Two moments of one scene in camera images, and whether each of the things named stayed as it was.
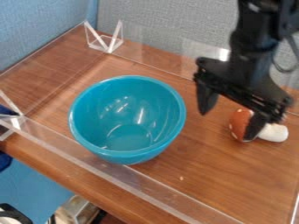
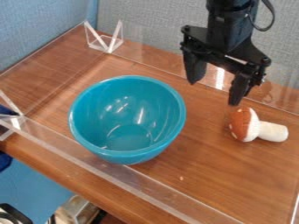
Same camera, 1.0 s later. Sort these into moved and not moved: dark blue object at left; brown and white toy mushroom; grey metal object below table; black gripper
Moved: black gripper
Not moved: brown and white toy mushroom; dark blue object at left; grey metal object below table
